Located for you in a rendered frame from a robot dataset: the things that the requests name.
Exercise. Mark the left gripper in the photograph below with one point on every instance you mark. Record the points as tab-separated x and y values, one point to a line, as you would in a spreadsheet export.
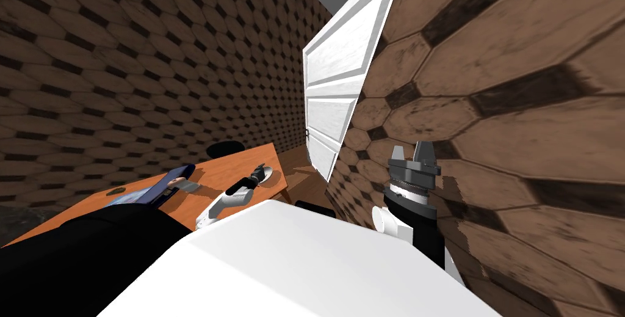
258	173

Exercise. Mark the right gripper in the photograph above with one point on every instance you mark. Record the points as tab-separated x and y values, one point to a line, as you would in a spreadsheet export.
412	174

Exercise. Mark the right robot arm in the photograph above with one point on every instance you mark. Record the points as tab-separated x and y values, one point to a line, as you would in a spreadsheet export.
415	219

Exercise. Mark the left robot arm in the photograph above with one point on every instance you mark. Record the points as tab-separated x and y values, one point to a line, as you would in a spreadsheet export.
88	253

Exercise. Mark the orange wooden table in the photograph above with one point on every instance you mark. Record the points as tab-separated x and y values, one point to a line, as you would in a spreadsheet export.
219	168

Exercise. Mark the black chair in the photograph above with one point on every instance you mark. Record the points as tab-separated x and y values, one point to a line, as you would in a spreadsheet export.
224	149

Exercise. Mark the grey flat object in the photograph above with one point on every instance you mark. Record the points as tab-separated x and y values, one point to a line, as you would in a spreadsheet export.
188	186

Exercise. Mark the dark blue book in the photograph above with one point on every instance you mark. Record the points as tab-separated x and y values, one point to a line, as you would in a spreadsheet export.
171	182

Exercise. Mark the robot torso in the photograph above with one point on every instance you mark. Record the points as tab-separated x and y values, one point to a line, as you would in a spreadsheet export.
302	268

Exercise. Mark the white panelled door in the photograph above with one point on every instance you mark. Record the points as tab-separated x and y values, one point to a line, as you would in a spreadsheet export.
337	63

